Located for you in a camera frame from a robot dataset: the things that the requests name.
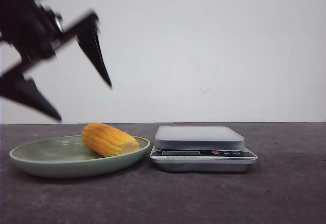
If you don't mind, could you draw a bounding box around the yellow corn cob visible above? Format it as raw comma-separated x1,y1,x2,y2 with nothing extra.
81,123,139,157

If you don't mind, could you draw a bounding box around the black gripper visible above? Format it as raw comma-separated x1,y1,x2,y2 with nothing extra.
1,0,113,121

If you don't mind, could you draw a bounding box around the green round plate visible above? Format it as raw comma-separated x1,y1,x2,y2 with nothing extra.
9,135,150,178

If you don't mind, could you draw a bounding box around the silver digital kitchen scale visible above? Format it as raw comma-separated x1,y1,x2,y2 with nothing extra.
150,126,258,173

